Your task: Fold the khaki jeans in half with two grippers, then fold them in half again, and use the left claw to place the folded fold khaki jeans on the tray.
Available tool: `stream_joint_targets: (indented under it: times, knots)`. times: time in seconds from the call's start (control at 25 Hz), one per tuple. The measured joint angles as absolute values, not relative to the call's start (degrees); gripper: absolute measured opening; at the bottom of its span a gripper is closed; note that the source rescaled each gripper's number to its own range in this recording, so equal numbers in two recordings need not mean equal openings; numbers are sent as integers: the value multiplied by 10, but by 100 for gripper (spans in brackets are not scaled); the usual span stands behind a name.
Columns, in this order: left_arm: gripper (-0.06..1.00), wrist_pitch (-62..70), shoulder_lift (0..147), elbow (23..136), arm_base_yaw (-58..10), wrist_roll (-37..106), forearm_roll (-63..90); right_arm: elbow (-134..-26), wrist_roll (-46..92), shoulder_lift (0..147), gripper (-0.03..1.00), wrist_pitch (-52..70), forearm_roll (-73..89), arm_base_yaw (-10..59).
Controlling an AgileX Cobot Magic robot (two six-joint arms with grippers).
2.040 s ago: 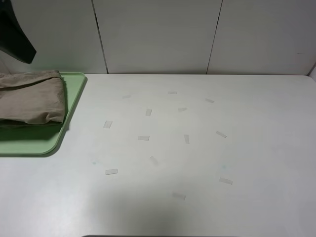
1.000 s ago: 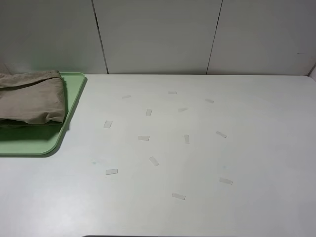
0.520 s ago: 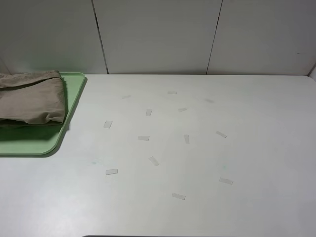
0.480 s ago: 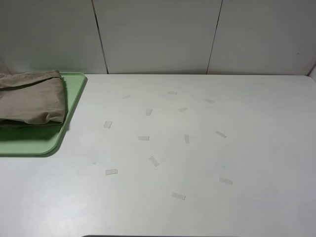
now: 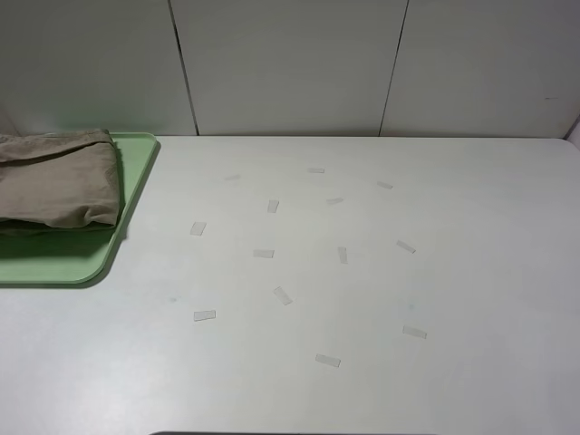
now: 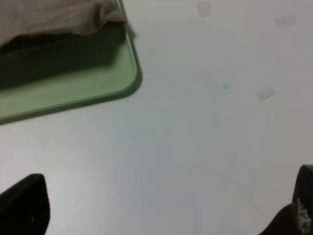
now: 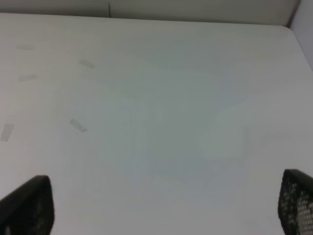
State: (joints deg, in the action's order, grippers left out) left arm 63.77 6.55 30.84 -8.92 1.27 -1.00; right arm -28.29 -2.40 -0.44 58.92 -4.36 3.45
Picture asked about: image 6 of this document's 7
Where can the green plastic tray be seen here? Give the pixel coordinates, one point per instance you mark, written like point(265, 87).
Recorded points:
point(68, 73)

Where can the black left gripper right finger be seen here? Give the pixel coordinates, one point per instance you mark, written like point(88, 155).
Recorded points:
point(296, 218)

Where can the clear tape piece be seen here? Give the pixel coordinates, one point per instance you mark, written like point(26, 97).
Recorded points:
point(265, 93)

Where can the khaki shorts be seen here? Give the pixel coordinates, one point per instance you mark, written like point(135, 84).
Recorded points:
point(27, 24)

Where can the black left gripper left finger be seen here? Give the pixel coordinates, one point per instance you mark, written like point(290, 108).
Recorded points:
point(25, 207)

